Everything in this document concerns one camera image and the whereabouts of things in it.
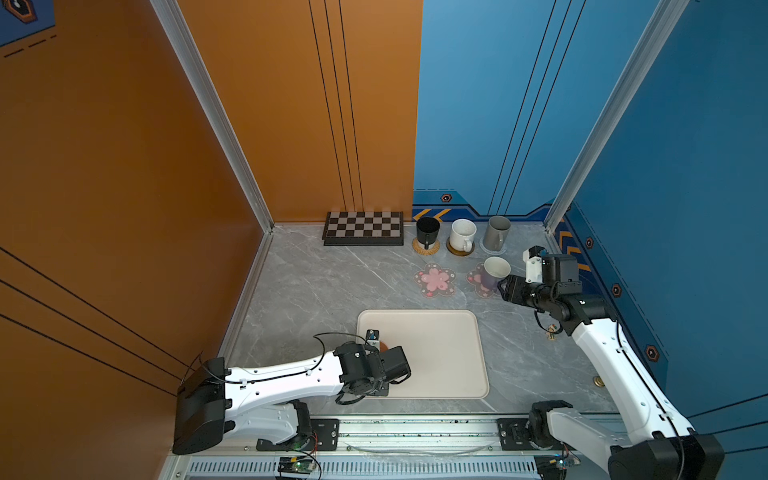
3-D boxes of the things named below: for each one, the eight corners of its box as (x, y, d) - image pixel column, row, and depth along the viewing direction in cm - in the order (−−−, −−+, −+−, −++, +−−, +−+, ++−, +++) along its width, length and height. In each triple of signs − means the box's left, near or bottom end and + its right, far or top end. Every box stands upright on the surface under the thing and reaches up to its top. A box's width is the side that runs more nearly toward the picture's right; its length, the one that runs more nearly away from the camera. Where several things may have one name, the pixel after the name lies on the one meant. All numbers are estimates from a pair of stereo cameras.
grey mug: (486, 258, 112) (494, 236, 102) (481, 238, 118) (488, 216, 109) (505, 257, 112) (515, 236, 102) (500, 238, 118) (508, 216, 109)
